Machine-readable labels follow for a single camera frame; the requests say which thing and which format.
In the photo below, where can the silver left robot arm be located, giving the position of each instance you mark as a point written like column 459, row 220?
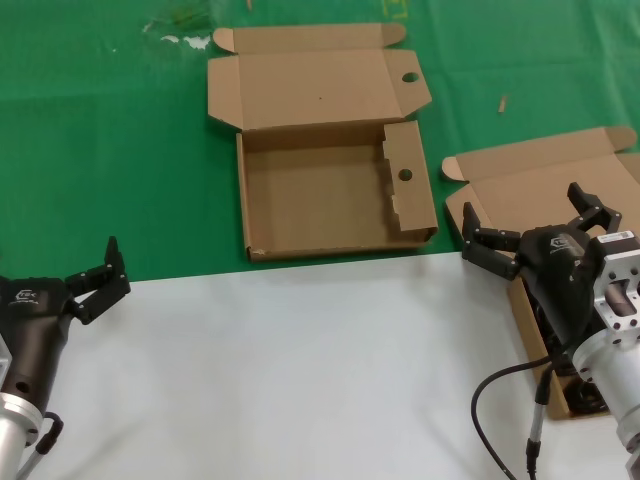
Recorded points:
column 12, row 430

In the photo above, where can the green table cloth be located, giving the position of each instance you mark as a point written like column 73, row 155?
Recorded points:
column 100, row 150

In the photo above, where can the brown cardboard mailer box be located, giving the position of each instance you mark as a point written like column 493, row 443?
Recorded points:
column 525, row 185
column 320, row 200

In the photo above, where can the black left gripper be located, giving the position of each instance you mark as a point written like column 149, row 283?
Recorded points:
column 35, row 320

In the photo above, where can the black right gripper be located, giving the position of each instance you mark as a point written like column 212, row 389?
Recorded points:
column 555, row 280

